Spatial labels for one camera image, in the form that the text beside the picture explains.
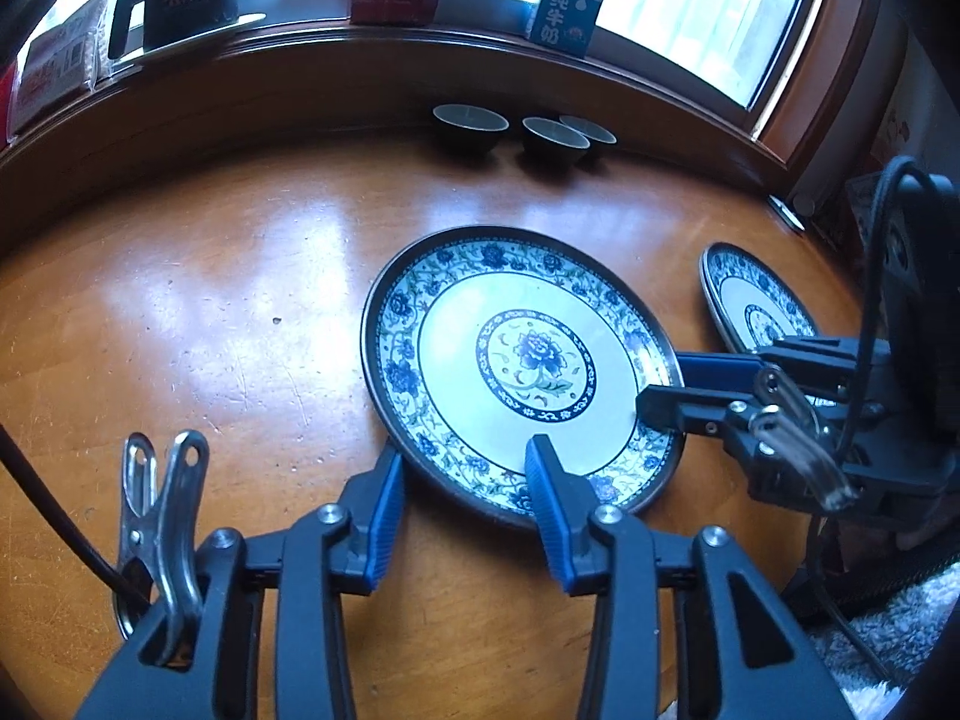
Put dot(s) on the metal spring clip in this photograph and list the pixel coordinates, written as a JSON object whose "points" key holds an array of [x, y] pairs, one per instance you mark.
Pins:
{"points": [[172, 525], [795, 450]]}

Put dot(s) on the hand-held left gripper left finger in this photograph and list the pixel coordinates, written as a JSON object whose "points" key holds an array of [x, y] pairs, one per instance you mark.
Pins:
{"points": [[386, 510]]}

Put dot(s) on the small blue floral plate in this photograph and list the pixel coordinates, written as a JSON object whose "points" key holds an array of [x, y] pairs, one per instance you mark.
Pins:
{"points": [[739, 277]]}

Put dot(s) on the red and white packet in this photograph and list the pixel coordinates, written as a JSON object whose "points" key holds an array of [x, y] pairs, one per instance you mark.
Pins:
{"points": [[60, 60]]}

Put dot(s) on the silver tray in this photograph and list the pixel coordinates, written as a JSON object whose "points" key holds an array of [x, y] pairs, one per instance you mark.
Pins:
{"points": [[225, 24]]}

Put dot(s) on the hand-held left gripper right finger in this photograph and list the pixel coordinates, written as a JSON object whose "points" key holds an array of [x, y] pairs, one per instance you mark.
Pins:
{"points": [[547, 510]]}

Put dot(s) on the blue and white milk carton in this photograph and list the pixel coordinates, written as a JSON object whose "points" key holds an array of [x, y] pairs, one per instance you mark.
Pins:
{"points": [[562, 11]]}

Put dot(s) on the white fluffy rug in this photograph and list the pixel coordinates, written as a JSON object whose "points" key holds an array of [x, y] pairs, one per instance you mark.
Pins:
{"points": [[900, 637]]}

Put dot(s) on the small white object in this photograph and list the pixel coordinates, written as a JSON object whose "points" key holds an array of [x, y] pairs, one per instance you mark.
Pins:
{"points": [[787, 211]]}

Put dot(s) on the window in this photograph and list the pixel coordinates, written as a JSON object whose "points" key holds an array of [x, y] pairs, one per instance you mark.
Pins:
{"points": [[675, 0]]}

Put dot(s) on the medium blue floral plate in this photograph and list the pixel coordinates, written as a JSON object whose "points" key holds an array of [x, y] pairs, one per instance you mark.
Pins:
{"points": [[457, 337]]}

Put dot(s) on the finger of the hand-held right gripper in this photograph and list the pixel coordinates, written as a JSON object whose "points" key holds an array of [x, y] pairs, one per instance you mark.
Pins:
{"points": [[712, 371], [682, 403]]}

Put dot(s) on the small dark bowl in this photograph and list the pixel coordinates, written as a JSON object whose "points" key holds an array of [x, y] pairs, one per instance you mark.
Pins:
{"points": [[598, 131], [469, 120], [553, 135]]}

